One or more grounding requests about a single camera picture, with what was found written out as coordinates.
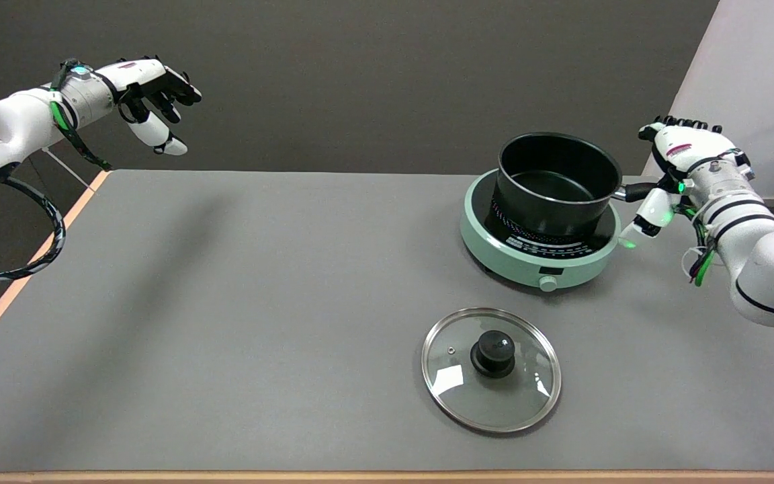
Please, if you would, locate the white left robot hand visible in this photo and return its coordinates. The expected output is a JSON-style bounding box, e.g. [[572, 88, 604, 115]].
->
[[114, 56, 203, 157]]

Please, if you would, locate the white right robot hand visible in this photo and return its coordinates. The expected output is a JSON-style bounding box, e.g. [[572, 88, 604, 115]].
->
[[618, 116, 757, 250]]

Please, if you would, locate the black pot with handle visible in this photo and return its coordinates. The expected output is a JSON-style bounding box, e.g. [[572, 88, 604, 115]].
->
[[494, 132, 663, 237]]

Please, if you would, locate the green induction cooker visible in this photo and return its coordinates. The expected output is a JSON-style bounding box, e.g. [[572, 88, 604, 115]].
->
[[460, 168, 623, 293]]

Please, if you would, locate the glass lid with black knob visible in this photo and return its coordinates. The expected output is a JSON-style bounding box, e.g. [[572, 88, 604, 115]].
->
[[421, 307, 562, 434]]

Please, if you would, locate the black braided cable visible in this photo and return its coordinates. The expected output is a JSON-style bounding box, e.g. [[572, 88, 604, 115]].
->
[[0, 173, 67, 284]]

